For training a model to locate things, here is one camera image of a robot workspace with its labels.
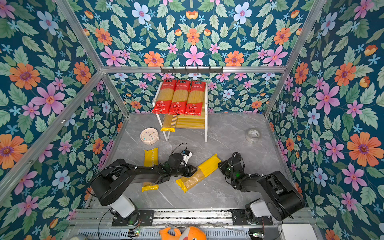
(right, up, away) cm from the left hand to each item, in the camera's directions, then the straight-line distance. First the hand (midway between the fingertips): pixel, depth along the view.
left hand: (198, 167), depth 86 cm
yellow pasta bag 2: (+2, -3, +1) cm, 4 cm away
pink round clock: (-35, +17, +18) cm, 43 cm away
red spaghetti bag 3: (-1, +39, -7) cm, 40 cm away
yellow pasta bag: (-18, +26, +5) cm, 32 cm away
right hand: (+12, +1, +5) cm, 13 cm away
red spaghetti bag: (-18, +37, -9) cm, 42 cm away
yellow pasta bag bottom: (-30, +3, +7) cm, 31 cm away
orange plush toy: (-1, -22, -23) cm, 32 cm away
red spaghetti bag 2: (-10, +36, -10) cm, 39 cm away
